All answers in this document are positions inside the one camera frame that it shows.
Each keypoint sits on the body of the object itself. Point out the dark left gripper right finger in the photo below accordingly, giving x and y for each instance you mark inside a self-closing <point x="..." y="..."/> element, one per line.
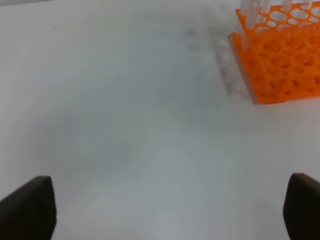
<point x="301" y="209"/>

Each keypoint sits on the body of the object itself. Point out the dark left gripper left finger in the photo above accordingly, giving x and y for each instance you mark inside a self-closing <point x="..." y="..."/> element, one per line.
<point x="29" y="213"/>

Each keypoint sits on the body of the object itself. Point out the orange test tube rack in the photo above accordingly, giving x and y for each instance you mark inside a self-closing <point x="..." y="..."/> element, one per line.
<point x="280" y="57"/>

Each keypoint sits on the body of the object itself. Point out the clear tube front left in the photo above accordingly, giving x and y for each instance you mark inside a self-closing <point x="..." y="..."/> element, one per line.
<point x="252" y="13"/>

